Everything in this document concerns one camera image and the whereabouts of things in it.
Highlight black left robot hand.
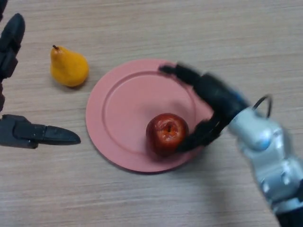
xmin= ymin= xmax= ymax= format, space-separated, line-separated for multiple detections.
xmin=0 ymin=0 xmax=81 ymax=149

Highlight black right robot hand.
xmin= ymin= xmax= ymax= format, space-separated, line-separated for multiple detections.
xmin=158 ymin=62 xmax=250 ymax=153

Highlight red apple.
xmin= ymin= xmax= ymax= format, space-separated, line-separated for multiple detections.
xmin=146 ymin=113 xmax=190 ymax=157

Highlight pink round plate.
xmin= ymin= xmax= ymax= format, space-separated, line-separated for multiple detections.
xmin=85 ymin=59 xmax=215 ymax=175

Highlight yellow pear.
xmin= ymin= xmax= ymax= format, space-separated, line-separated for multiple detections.
xmin=50 ymin=44 xmax=89 ymax=87

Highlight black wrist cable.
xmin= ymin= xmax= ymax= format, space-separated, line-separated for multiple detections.
xmin=251 ymin=94 xmax=273 ymax=118

